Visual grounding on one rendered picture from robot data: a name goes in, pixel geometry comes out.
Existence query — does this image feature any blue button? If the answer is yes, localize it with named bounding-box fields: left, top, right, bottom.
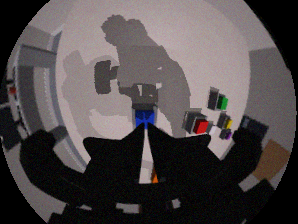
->
left=132, top=103, right=158, bottom=129

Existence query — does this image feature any green button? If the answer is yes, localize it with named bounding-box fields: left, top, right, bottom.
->
left=208, top=92, right=229, bottom=112

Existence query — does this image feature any red button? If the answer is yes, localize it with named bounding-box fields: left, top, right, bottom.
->
left=185, top=113, right=209, bottom=135

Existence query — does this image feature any yellow button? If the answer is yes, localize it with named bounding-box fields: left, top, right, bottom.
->
left=217, top=115, right=233, bottom=129

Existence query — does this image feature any purple button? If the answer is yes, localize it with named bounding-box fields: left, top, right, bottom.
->
left=220, top=128, right=231, bottom=140

